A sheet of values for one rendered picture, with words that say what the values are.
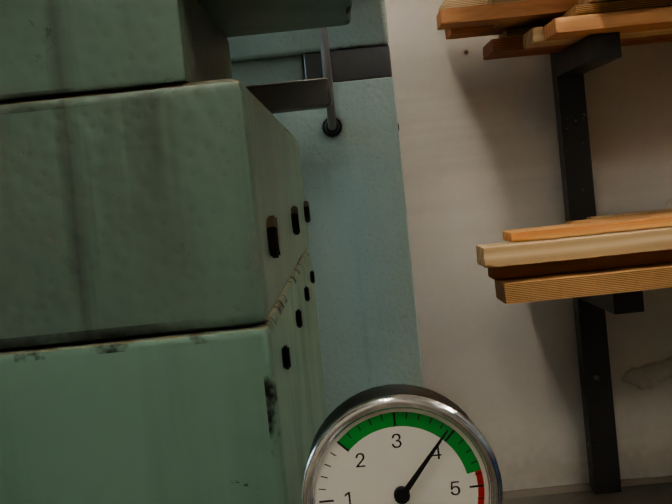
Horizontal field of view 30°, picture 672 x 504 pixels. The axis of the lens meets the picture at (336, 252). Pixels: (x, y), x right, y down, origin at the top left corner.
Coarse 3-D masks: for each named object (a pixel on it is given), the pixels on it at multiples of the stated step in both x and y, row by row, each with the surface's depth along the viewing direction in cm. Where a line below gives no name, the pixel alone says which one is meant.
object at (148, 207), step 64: (0, 128) 45; (64, 128) 45; (128, 128) 45; (192, 128) 45; (256, 128) 49; (0, 192) 45; (64, 192) 45; (128, 192) 45; (192, 192) 45; (256, 192) 46; (0, 256) 45; (64, 256) 45; (128, 256) 45; (192, 256) 45; (256, 256) 45; (0, 320) 45; (64, 320) 45; (128, 320) 45; (192, 320) 45; (256, 320) 45
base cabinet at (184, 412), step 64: (0, 384) 45; (64, 384) 45; (128, 384) 45; (192, 384) 45; (256, 384) 45; (320, 384) 94; (0, 448) 45; (64, 448) 45; (128, 448) 45; (192, 448) 45; (256, 448) 45
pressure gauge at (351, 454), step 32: (352, 416) 39; (384, 416) 39; (416, 416) 39; (448, 416) 39; (320, 448) 39; (352, 448) 39; (384, 448) 39; (416, 448) 39; (448, 448) 39; (480, 448) 39; (320, 480) 39; (352, 480) 39; (384, 480) 39; (416, 480) 39; (448, 480) 39; (480, 480) 39
